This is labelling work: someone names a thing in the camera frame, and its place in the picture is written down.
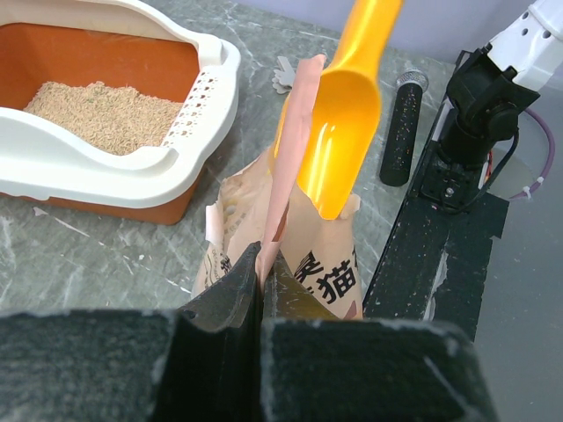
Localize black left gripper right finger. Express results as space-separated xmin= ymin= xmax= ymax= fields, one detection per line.
xmin=260 ymin=258 xmax=498 ymax=421

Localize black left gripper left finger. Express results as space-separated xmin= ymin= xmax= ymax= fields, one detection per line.
xmin=1 ymin=244 xmax=260 ymax=421

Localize pink cat litter bag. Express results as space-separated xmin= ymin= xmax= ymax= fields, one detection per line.
xmin=192 ymin=55 xmax=362 ymax=319

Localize yellow plastic litter scoop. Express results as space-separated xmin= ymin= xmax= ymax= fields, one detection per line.
xmin=297 ymin=1 xmax=403 ymax=220

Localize metal bag clip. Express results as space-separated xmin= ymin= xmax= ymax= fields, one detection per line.
xmin=272 ymin=56 xmax=296 ymax=95

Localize white orange litter box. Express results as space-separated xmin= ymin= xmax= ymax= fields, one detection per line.
xmin=1 ymin=1 xmax=241 ymax=225

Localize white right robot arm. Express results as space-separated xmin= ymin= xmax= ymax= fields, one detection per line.
xmin=420 ymin=1 xmax=562 ymax=214

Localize clean litter granules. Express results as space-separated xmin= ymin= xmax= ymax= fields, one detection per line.
xmin=24 ymin=82 xmax=182 ymax=156

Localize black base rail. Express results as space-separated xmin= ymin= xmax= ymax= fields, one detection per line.
xmin=362 ymin=100 xmax=511 ymax=342

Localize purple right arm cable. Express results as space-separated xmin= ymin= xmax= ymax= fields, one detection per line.
xmin=512 ymin=107 xmax=558 ymax=201

